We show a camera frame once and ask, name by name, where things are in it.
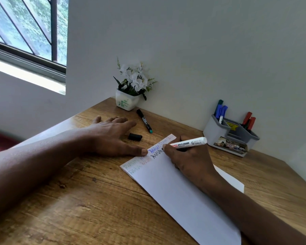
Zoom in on person's left hand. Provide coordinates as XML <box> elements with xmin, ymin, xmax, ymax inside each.
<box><xmin>83</xmin><ymin>115</ymin><xmax>148</xmax><ymax>157</ymax></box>

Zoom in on person's right hand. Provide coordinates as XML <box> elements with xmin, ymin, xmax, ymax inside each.
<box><xmin>162</xmin><ymin>135</ymin><xmax>220</xmax><ymax>189</ymax></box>

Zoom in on thick white marker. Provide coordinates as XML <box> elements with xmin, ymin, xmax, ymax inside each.
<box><xmin>162</xmin><ymin>137</ymin><xmax>208</xmax><ymax>151</ymax></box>

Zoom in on black pen teal end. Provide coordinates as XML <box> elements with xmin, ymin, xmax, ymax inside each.
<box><xmin>136</xmin><ymin>109</ymin><xmax>153</xmax><ymax>134</ymax></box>

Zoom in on white paper sheet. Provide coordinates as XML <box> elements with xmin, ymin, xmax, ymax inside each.
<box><xmin>120</xmin><ymin>134</ymin><xmax>245</xmax><ymax>245</ymax></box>

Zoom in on thick blue marker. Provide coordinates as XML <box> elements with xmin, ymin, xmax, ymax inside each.
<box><xmin>218</xmin><ymin>105</ymin><xmax>227</xmax><ymax>125</ymax></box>

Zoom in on thin red-capped marker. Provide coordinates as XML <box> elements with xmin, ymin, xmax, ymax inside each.
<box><xmin>241</xmin><ymin>112</ymin><xmax>253</xmax><ymax>126</ymax></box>
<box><xmin>246</xmin><ymin>116</ymin><xmax>256</xmax><ymax>132</ymax></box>

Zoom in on person's right forearm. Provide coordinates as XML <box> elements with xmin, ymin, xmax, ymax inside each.
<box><xmin>206</xmin><ymin>176</ymin><xmax>306</xmax><ymax>245</ymax></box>

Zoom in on person's left forearm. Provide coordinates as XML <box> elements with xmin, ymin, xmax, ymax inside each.
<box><xmin>0</xmin><ymin>129</ymin><xmax>92</xmax><ymax>222</ymax></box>

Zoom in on gray desk organizer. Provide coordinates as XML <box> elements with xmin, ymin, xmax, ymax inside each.
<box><xmin>203</xmin><ymin>114</ymin><xmax>260</xmax><ymax>158</ymax></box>

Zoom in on potted white artificial flowers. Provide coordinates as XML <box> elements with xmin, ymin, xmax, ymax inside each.
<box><xmin>113</xmin><ymin>57</ymin><xmax>158</xmax><ymax>111</ymax></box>

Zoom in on red quilted mattress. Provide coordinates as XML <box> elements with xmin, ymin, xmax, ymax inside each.
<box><xmin>0</xmin><ymin>130</ymin><xmax>20</xmax><ymax>155</ymax></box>

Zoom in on barred window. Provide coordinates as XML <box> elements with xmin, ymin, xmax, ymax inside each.
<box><xmin>0</xmin><ymin>0</ymin><xmax>69</xmax><ymax>83</ymax></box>

